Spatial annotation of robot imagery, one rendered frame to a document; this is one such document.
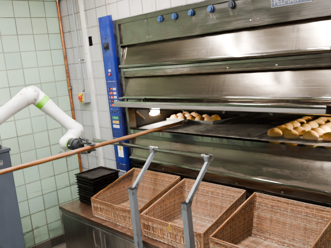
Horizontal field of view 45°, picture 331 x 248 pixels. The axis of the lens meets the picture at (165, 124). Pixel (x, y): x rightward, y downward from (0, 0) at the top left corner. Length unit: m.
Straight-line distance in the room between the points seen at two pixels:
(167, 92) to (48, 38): 1.53
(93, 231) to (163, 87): 1.24
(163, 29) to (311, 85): 1.21
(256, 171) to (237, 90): 0.53
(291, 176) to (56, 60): 2.56
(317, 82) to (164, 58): 1.17
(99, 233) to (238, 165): 1.21
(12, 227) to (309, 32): 2.52
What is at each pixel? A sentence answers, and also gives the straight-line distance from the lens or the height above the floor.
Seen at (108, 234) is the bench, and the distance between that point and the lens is 3.11.
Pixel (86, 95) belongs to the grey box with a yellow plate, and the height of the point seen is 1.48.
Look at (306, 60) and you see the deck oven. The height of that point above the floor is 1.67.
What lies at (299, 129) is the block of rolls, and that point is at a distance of 2.70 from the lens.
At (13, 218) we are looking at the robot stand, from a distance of 3.37.
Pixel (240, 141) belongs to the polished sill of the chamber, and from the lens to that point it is 2.65.
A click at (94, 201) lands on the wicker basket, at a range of 3.21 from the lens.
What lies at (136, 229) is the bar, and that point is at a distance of 2.69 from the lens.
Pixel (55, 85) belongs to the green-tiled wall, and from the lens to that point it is 4.08.
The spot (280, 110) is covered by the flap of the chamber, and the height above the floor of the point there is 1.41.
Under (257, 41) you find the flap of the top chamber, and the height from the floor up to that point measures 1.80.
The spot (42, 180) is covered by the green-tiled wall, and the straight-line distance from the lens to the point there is 4.09.
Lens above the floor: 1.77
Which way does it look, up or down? 10 degrees down
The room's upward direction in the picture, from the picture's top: 6 degrees counter-clockwise
